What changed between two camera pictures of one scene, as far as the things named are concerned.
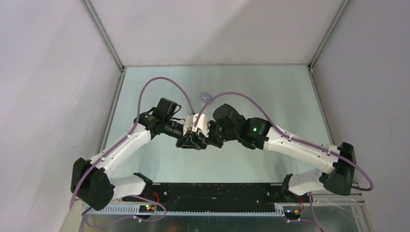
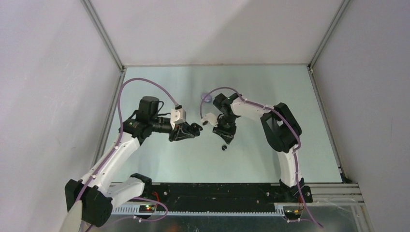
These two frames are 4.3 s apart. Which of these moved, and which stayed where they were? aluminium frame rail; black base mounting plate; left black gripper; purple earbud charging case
Moved: left black gripper
Stayed: aluminium frame rail; purple earbud charging case; black base mounting plate
